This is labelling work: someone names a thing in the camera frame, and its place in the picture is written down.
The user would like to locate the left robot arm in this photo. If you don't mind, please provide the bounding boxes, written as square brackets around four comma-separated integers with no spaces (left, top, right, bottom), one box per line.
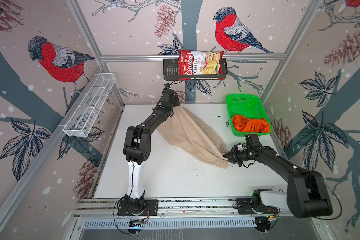
[122,84,180,214]

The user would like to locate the white wire mesh shelf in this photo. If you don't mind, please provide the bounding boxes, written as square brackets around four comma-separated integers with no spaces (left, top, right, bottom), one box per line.
[63,73,116,138]

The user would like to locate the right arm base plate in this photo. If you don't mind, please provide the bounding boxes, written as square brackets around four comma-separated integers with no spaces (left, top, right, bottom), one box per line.
[234,198,279,215]

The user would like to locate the controller board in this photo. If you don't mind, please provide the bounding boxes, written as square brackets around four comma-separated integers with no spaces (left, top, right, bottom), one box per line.
[127,219,147,235]
[254,216,278,234]

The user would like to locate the beige shorts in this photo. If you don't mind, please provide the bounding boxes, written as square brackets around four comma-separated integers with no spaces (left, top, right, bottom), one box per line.
[157,106,229,169]

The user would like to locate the orange shorts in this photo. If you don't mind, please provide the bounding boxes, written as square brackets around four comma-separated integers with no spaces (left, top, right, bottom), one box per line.
[232,115,271,133]

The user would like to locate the black wall basket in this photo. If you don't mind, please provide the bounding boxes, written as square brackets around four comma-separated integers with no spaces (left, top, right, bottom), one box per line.
[163,58,228,81]

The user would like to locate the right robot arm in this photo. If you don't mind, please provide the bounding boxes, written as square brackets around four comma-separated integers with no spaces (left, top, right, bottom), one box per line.
[224,134,333,219]

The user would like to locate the left controller board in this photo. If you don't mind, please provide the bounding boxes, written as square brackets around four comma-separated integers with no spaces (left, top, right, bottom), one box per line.
[127,219,147,235]

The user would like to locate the green plastic basket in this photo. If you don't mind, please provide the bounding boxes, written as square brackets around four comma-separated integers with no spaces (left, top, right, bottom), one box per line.
[226,94,272,137]

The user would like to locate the aluminium mounting rail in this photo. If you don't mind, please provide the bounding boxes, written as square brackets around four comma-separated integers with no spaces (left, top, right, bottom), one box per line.
[74,197,292,219]

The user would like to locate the red cassava chips bag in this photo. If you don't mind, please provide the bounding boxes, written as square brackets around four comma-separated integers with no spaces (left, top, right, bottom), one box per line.
[179,50,224,75]

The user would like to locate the right controller board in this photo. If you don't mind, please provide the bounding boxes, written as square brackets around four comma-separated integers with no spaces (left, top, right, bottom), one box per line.
[254,216,278,234]

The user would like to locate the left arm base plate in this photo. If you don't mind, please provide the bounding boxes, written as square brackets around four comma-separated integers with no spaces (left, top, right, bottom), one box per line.
[116,197,159,217]

